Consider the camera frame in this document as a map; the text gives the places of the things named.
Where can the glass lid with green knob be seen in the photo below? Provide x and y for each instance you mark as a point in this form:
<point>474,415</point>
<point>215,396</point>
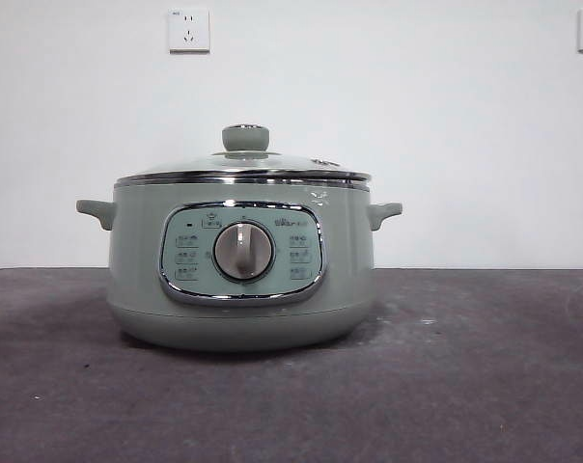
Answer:
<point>245,137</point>

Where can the sage green electric cooking pot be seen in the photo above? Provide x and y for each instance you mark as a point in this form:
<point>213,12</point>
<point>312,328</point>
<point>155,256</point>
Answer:
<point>127,251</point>

